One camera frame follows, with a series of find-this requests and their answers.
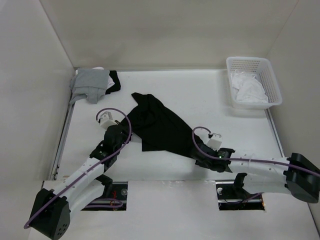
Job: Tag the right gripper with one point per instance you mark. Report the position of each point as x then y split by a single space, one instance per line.
202 164

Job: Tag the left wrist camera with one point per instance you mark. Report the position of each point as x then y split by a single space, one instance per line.
105 120

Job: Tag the grey folded tank top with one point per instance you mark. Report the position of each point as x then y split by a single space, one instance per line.
90 84

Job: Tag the black folded tank top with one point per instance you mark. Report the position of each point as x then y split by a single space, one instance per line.
117 87

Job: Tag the white tank top in basket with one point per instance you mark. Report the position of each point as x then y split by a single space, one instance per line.
247 88

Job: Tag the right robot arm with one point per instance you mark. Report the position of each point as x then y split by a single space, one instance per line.
295 175

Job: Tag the white plastic basket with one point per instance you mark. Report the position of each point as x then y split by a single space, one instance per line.
262 69

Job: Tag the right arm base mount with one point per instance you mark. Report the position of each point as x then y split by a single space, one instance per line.
231 196

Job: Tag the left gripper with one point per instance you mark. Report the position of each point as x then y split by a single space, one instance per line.
126 133

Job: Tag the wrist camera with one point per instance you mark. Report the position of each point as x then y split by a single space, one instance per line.
105 120
214 141

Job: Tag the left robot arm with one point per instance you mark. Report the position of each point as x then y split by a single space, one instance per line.
53 209

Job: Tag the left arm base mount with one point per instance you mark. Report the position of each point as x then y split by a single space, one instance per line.
113 198

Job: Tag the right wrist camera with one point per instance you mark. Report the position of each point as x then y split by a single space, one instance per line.
214 141

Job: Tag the black tank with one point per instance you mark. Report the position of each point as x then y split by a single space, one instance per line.
159 128
117 87

